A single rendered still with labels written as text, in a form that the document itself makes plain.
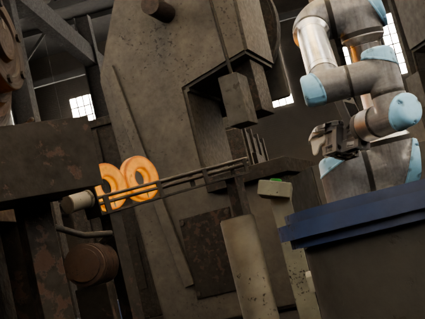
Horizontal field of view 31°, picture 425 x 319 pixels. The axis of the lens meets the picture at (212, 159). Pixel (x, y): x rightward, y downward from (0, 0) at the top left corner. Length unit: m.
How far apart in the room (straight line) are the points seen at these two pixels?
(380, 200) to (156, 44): 3.98
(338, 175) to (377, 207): 1.03
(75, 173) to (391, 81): 0.72
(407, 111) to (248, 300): 1.10
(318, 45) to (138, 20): 3.20
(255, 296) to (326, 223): 1.56
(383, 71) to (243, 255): 1.04
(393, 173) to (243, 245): 0.72
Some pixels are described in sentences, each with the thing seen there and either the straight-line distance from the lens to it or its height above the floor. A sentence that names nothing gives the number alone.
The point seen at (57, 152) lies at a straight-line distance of 1.45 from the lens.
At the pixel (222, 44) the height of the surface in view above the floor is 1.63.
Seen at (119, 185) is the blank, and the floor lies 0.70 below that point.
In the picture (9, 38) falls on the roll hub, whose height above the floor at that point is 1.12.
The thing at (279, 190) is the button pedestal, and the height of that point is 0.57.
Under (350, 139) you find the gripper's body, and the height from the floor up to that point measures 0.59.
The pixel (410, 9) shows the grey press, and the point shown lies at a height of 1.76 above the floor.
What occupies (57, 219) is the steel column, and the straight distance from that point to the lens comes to 10.94.
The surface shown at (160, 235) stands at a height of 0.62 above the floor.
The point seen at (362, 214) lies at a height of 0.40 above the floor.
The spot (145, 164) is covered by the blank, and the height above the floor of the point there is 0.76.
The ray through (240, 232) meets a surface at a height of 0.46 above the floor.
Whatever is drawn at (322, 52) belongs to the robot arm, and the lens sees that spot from 1.83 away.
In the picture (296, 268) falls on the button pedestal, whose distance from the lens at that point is 2.60.
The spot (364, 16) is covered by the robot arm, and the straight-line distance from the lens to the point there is 2.05.
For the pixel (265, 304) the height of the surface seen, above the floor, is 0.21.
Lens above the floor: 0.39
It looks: 7 degrees up
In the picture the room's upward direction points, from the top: 14 degrees counter-clockwise
